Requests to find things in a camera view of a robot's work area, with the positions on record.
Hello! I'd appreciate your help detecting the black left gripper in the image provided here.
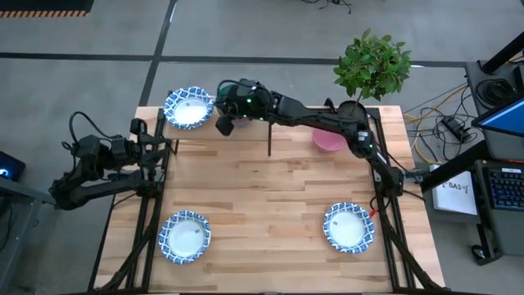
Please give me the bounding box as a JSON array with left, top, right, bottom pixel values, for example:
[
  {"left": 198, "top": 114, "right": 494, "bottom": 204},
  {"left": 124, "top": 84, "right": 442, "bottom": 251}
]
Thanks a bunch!
[{"left": 121, "top": 133, "right": 173, "bottom": 166}]

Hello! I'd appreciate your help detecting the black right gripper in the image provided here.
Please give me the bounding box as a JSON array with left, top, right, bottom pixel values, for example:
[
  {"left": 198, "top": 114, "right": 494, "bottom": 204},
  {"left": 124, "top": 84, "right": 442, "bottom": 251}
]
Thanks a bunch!
[{"left": 215, "top": 79, "right": 278, "bottom": 138}]

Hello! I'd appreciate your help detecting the blue patterned paper bowl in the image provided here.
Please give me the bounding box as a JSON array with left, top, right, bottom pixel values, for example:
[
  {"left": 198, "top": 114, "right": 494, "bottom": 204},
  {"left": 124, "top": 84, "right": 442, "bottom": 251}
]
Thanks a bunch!
[
  {"left": 163, "top": 85, "right": 215, "bottom": 131},
  {"left": 157, "top": 210, "right": 212, "bottom": 266},
  {"left": 323, "top": 201, "right": 376, "bottom": 255}
]

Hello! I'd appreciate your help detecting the red plastic bowl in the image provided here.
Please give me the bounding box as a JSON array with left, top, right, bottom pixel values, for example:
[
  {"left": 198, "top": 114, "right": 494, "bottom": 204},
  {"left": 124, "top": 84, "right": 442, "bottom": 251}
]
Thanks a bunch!
[{"left": 311, "top": 127, "right": 349, "bottom": 153}]

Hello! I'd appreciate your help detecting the black device with blue light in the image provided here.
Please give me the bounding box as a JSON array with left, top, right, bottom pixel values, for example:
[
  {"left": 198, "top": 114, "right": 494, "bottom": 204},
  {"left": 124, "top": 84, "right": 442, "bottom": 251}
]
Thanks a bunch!
[{"left": 0, "top": 150, "right": 26, "bottom": 182}]

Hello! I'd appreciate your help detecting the green potted plant black pot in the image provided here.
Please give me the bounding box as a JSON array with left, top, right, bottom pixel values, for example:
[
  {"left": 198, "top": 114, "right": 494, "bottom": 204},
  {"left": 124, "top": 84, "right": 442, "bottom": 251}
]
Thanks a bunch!
[{"left": 333, "top": 27, "right": 413, "bottom": 124}]

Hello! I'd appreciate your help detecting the grey side bench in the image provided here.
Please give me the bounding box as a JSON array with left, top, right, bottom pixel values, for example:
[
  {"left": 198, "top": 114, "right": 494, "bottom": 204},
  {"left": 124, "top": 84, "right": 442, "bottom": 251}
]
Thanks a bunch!
[{"left": 0, "top": 175, "right": 56, "bottom": 295}]

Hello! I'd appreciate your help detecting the black mat with hazard stripe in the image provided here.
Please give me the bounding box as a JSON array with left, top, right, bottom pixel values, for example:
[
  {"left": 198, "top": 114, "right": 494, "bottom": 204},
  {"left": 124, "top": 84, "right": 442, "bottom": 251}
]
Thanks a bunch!
[{"left": 0, "top": 0, "right": 95, "bottom": 19}]

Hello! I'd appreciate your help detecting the black power strip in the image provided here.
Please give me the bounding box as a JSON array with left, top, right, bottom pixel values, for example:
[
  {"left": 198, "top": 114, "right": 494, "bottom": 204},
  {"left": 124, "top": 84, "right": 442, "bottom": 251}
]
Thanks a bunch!
[{"left": 440, "top": 116, "right": 472, "bottom": 143}]

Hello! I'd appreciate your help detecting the black diagonal stand beam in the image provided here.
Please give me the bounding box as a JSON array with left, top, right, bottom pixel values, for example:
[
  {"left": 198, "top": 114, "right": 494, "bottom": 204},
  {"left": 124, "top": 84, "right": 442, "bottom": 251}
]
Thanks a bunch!
[{"left": 420, "top": 138, "right": 488, "bottom": 193}]

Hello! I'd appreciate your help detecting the white paper sheet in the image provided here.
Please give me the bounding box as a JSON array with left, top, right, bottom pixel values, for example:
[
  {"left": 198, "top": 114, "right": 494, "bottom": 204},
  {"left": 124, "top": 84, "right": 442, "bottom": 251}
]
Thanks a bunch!
[{"left": 431, "top": 179, "right": 479, "bottom": 217}]

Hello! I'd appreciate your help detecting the monitor with blue screen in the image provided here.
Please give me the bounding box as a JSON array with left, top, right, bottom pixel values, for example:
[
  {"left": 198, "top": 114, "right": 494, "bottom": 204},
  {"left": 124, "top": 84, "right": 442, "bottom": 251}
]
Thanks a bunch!
[{"left": 471, "top": 94, "right": 524, "bottom": 138}]

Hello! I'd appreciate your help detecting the black caster wheel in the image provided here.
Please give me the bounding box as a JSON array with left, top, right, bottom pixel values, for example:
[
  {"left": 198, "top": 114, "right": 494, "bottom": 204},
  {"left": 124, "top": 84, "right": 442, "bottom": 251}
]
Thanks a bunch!
[{"left": 470, "top": 243, "right": 489, "bottom": 261}]

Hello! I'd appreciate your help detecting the black keyboard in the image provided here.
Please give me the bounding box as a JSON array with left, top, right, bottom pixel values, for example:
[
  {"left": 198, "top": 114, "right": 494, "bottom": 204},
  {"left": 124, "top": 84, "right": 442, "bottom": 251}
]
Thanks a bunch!
[{"left": 485, "top": 166, "right": 524, "bottom": 212}]

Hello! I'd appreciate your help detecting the dark grey side desk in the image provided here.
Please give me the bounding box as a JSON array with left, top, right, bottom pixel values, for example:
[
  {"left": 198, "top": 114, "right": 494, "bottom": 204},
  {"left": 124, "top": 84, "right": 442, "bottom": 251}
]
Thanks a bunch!
[{"left": 464, "top": 59, "right": 524, "bottom": 257}]

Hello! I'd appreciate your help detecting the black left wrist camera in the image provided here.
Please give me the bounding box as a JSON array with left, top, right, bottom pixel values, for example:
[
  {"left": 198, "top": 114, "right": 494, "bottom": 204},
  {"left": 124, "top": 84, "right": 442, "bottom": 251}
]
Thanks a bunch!
[{"left": 129, "top": 117, "right": 149, "bottom": 137}]

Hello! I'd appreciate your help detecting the black aluminium table frame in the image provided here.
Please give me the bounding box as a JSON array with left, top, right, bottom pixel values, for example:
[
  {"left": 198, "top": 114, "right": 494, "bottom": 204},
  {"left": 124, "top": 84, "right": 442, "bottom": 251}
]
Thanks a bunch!
[{"left": 88, "top": 105, "right": 451, "bottom": 295}]

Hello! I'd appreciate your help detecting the coiled black cable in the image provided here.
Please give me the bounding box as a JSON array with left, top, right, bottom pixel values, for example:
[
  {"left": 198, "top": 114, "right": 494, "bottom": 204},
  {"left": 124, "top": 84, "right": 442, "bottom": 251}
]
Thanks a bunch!
[{"left": 476, "top": 77, "right": 516, "bottom": 107}]

